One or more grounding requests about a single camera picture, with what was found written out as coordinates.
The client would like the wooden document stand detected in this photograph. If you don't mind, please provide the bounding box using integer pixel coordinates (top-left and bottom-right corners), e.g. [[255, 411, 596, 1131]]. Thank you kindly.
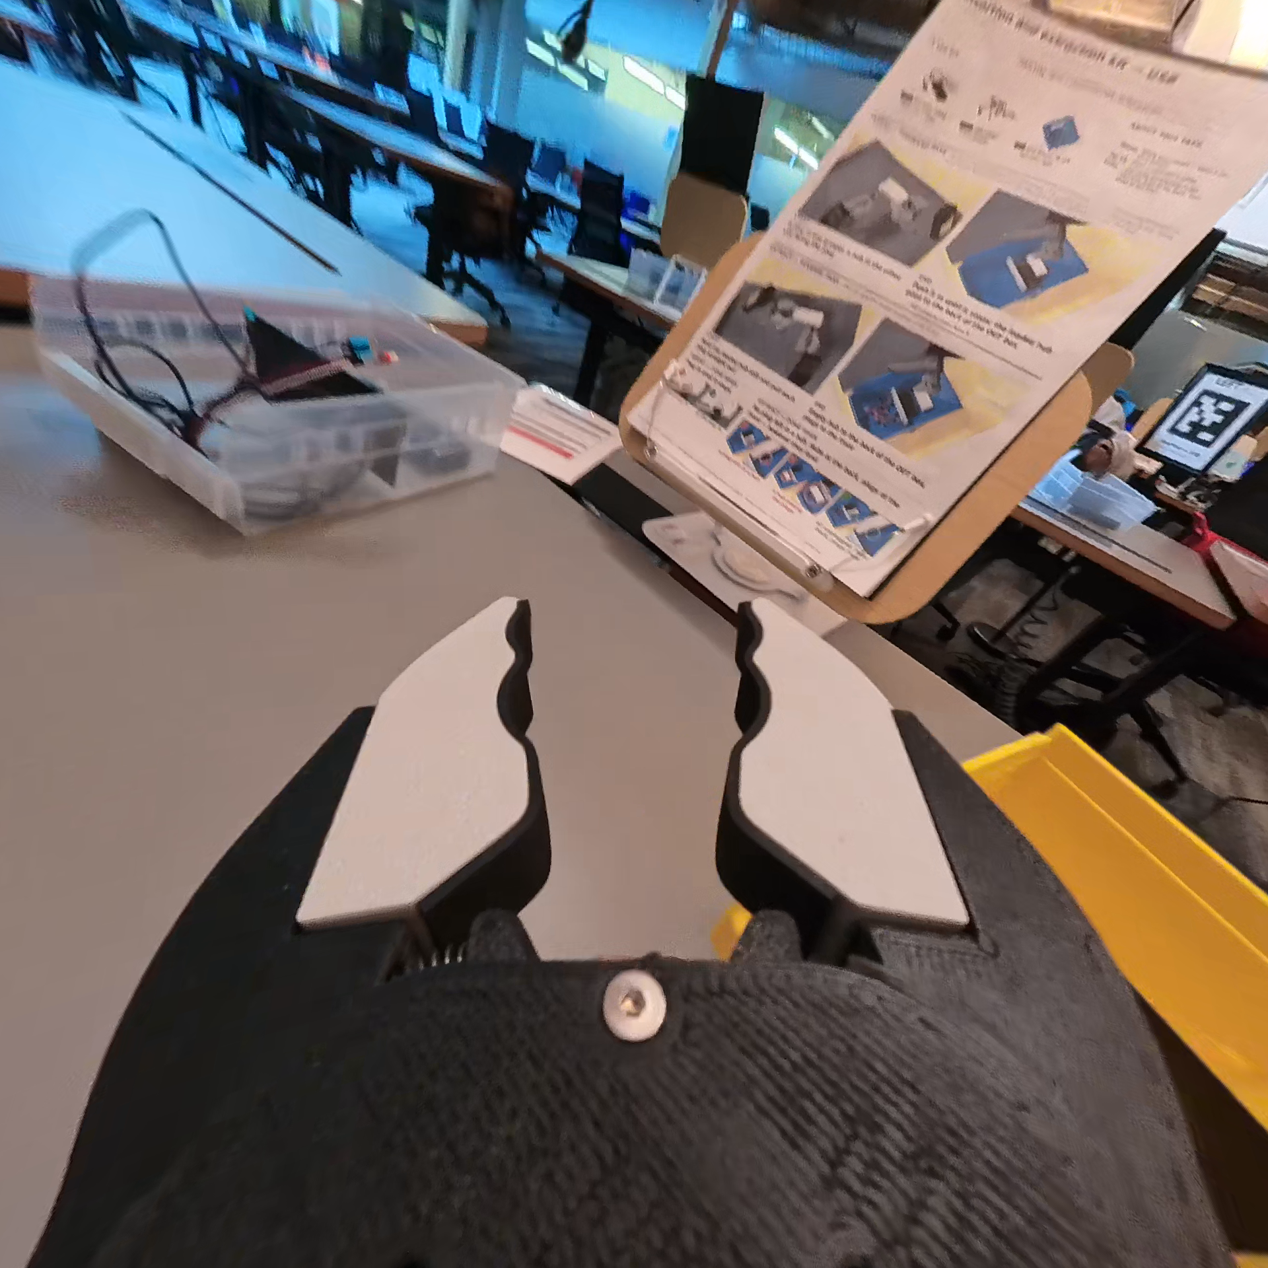
[[656, 174, 750, 270]]

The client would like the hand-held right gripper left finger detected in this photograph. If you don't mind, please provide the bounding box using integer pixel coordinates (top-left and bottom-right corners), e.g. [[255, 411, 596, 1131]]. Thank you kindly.
[[296, 596, 554, 957]]

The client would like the group of black office chairs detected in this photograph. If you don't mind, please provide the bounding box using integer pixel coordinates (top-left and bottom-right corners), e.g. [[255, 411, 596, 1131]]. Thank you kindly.
[[416, 119, 635, 328]]

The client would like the clear plastic bin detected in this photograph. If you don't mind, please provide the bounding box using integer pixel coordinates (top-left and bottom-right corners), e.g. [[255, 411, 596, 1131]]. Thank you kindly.
[[1028, 450, 1158, 533], [30, 272, 528, 539]]

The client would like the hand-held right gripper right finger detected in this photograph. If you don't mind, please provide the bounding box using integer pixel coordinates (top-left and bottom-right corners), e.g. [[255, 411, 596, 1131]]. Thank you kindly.
[[712, 596, 972, 960]]

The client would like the long wooden table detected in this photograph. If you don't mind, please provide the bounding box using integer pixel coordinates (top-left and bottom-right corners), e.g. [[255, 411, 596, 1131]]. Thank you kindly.
[[267, 79, 516, 288]]

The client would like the yellow plastic bin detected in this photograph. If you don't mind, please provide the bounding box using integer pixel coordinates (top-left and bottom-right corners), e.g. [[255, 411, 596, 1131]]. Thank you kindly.
[[711, 722, 1268, 1135]]

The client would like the printed instruction sheet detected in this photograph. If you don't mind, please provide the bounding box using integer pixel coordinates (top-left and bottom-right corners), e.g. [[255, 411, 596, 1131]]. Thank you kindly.
[[649, 0, 1268, 601]]

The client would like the black white printed tag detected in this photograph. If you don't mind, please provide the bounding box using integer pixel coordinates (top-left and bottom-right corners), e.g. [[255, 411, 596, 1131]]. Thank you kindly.
[[1136, 362, 1268, 476]]

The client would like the white sheet red label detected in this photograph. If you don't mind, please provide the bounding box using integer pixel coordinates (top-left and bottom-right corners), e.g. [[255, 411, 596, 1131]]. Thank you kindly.
[[498, 385, 625, 486]]

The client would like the black monitor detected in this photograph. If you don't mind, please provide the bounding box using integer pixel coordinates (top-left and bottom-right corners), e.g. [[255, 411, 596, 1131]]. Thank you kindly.
[[679, 74, 767, 196]]

